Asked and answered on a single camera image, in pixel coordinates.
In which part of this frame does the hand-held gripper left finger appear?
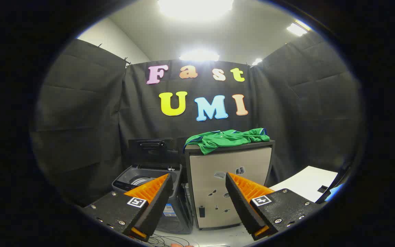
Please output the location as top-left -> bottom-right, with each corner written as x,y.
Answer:
83,173 -> 174,242

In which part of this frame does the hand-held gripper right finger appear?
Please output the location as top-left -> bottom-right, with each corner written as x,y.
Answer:
225,172 -> 321,240

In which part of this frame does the grey washing machine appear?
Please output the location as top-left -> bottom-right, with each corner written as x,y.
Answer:
112,164 -> 194,234

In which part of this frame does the green polo shirt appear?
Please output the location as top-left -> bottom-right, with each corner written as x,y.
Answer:
183,128 -> 271,155

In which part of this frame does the beige cabinet with dark top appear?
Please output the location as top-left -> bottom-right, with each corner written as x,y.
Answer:
184,139 -> 276,230

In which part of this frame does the white flat board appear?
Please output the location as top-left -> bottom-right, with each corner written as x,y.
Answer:
270,166 -> 338,203

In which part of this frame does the black backdrop cloth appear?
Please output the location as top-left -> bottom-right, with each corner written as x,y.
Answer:
29,31 -> 362,206

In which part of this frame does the large ceiling light panel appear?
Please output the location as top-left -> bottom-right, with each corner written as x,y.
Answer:
156,0 -> 234,21

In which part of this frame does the tangle of thin cables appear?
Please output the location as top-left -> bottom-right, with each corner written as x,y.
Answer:
148,233 -> 232,247

